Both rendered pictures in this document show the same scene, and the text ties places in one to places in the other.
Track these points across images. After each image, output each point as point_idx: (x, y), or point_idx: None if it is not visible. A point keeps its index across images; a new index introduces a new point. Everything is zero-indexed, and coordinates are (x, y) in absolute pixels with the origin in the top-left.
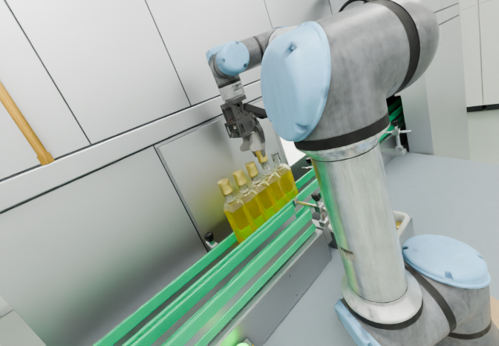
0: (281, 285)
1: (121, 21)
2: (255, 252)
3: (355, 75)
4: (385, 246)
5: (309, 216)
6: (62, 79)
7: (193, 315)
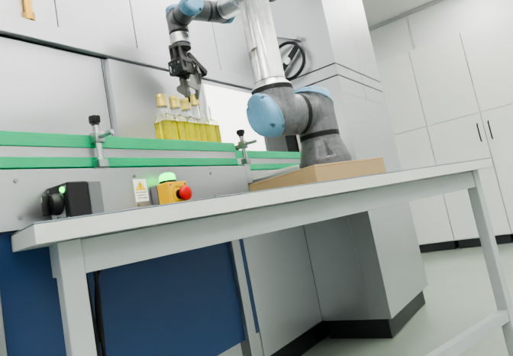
0: (202, 173)
1: None
2: None
3: None
4: (271, 42)
5: (233, 147)
6: None
7: None
